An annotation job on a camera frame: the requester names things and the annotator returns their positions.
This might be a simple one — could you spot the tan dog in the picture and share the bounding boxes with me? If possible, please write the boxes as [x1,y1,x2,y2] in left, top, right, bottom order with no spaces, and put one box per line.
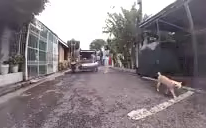
[155,71,184,100]

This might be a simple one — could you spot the grey car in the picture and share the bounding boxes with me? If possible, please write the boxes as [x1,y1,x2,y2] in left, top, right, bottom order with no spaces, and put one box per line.
[76,49,100,73]

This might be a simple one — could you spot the building with glass front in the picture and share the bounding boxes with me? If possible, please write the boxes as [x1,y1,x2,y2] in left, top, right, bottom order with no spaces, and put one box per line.
[23,18,71,81]

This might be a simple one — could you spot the white painted kerb line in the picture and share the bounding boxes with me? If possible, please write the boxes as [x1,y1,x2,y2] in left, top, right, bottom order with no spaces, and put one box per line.
[126,76,206,121]

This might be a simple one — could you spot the motorcycle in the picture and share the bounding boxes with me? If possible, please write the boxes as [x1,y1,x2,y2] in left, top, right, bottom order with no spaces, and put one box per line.
[69,58,78,73]

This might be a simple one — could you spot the concrete pavement strip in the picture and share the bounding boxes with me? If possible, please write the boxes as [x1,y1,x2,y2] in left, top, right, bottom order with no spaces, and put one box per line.
[0,68,72,101]

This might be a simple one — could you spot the person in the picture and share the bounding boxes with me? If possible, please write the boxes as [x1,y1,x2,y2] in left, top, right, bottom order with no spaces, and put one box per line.
[102,45,111,75]

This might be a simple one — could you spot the large dark tree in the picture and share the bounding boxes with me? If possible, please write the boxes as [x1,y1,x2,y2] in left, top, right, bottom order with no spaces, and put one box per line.
[0,0,50,64]

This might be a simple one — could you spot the dark metal gate fence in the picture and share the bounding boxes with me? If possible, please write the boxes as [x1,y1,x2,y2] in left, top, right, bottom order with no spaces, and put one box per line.
[137,40,206,81]

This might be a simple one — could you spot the carport roof with posts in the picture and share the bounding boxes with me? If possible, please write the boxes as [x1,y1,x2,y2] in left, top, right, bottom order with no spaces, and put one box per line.
[138,0,206,88]

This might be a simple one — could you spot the row of trees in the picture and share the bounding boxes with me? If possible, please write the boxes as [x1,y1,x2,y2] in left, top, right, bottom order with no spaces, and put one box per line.
[89,2,145,70]

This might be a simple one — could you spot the row of potted plants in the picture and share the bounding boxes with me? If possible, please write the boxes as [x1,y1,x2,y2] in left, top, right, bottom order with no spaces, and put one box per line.
[0,53,25,77]

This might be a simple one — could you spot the low white wall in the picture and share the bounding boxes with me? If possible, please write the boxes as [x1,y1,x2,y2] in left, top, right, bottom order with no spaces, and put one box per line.
[0,71,25,90]

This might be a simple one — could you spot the grey asphalt road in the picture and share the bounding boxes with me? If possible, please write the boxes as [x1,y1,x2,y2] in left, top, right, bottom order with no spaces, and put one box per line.
[0,65,206,128]

